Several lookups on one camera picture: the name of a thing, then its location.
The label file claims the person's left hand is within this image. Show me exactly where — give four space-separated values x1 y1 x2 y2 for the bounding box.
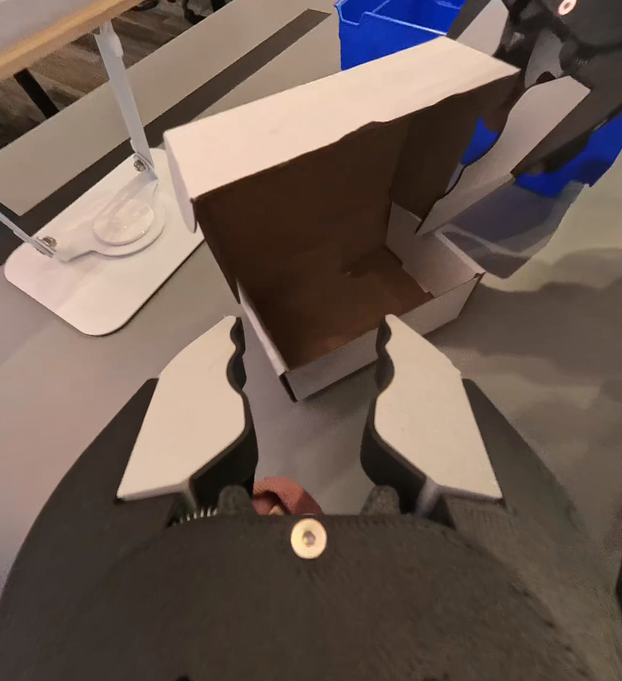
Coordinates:
251 477 323 516

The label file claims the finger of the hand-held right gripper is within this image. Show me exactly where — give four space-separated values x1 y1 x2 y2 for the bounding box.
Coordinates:
416 73 594 235
446 0 510 55

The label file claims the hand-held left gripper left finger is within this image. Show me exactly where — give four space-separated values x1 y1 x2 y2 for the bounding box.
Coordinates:
115 315 259 515

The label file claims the clear acrylic strut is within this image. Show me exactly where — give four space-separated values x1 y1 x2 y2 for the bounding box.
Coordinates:
0 188 60 260
94 20 159 183

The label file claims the blue plastic bin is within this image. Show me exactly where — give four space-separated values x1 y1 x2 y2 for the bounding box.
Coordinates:
335 0 622 199

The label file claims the white cardboard box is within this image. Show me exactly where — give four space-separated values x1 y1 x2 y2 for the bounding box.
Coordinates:
162 35 522 403

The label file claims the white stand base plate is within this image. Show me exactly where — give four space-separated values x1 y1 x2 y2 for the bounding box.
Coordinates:
4 146 206 337

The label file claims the clear acrylic clip plate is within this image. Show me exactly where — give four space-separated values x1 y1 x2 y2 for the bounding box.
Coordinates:
0 0 125 68

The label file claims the clear acrylic bracket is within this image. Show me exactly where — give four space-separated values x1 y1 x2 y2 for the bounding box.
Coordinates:
57 169 168 264

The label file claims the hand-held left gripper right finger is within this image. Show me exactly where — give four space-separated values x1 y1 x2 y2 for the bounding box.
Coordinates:
360 314 504 515

